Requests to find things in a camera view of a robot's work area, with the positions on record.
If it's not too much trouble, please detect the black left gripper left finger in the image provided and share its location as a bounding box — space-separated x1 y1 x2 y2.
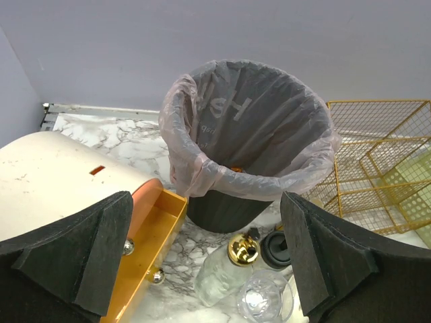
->
1 191 133 322

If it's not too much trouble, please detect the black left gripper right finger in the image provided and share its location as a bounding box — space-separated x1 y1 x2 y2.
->
280 192 430 322

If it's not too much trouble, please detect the clear oil bottle gold cap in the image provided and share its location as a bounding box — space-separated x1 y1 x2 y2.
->
194 227 260 307

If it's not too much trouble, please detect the black lid glass jar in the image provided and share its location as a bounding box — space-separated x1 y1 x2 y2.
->
260 231 291 271

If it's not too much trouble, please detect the clear drinking glass left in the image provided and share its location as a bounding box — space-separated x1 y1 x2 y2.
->
237 270 294 323

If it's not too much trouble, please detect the cream cylindrical drawer box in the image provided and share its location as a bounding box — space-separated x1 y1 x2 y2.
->
1 131 163 240

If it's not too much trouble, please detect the orange yellow drawer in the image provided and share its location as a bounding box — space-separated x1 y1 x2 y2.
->
100 178 187 322

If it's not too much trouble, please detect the pale green perforated basket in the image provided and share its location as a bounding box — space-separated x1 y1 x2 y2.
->
376 149 430 247

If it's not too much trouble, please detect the black trash bin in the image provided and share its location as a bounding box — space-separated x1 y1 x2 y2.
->
188 60 340 234

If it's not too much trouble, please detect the pink plastic bin liner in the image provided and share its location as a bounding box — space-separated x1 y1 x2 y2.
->
158 59 343 202

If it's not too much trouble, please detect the gold wire rack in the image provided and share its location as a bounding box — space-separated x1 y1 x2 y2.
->
303 99 430 236

